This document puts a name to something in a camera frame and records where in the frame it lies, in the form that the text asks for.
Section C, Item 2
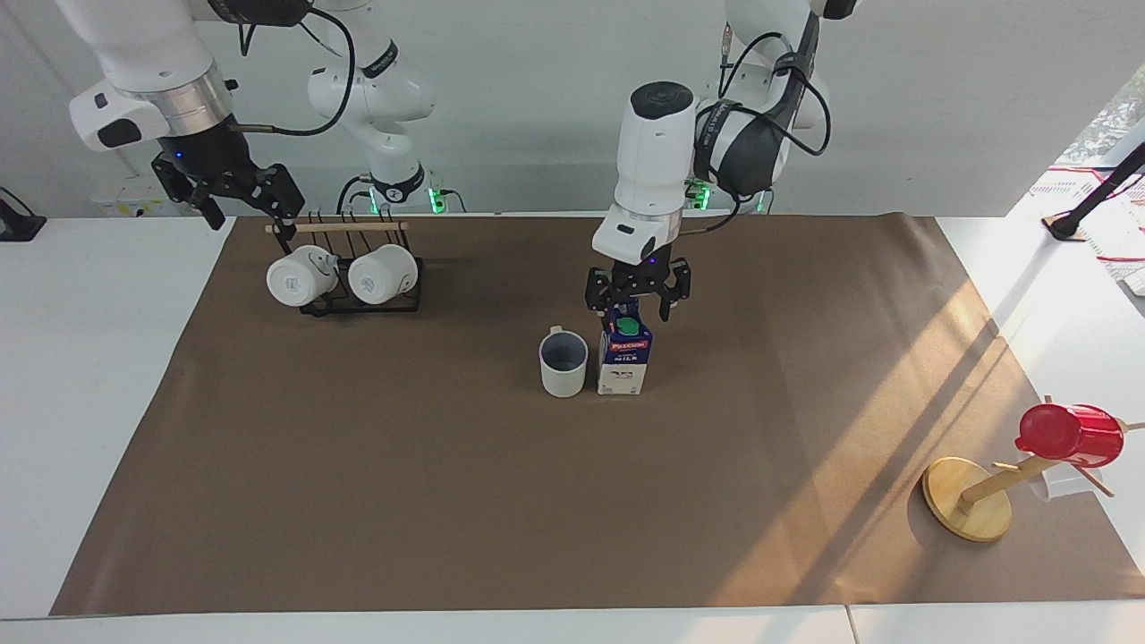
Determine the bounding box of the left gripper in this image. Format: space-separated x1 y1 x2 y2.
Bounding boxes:
585 252 694 324

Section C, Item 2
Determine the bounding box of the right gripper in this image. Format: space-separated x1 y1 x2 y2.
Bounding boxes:
150 114 307 255

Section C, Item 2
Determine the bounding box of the blue and white milk carton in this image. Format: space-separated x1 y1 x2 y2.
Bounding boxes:
597 300 655 397

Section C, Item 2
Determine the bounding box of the white cup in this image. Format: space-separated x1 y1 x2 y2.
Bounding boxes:
266 245 342 309
346 243 420 306

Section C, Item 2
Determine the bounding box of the grey cup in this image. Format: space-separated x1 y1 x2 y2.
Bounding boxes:
538 326 590 399

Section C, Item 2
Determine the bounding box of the red cup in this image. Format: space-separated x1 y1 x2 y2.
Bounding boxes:
1014 402 1125 470

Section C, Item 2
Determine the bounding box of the black stand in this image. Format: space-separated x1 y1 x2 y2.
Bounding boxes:
1041 141 1145 242
0 185 48 243

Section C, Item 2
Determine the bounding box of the wooden mug tree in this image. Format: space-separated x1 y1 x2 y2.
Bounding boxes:
921 394 1145 544

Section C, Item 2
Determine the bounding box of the printed paper sheet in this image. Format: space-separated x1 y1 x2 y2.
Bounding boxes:
1027 164 1145 298

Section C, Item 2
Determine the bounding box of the black cable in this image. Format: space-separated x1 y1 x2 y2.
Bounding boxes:
335 174 377 216
718 30 833 158
676 191 744 236
228 0 357 138

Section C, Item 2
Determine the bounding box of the black wire cup rack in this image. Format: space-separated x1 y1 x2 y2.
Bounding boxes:
265 207 424 317

